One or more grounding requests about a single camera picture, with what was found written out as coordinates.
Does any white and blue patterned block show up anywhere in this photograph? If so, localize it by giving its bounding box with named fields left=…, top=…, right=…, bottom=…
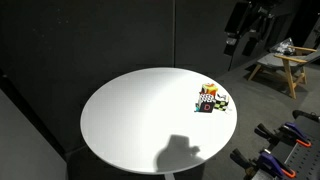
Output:
left=194, top=92, right=216, bottom=114

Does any orange round object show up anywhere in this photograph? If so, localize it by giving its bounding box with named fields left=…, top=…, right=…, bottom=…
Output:
left=199, top=82, right=219, bottom=98

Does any black hanging equipment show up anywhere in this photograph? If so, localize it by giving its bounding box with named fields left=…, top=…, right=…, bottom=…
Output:
left=223, top=0, right=279, bottom=58

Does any purple and orange clamp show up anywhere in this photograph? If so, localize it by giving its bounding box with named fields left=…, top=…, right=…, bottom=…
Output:
left=254, top=121, right=313, bottom=149
left=229, top=148, right=297, bottom=180

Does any wooden stool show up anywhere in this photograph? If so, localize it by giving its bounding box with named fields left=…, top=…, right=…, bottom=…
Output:
left=247, top=45, right=320, bottom=100

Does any clear plastic bag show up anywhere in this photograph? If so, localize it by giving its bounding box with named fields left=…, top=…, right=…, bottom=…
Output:
left=269, top=37, right=298, bottom=56

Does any black perforated board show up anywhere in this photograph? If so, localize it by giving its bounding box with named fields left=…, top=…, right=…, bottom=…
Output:
left=271, top=116, right=320, bottom=180

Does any black handle bar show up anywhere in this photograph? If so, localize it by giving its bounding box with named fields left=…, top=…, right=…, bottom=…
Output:
left=292, top=109, right=320, bottom=124

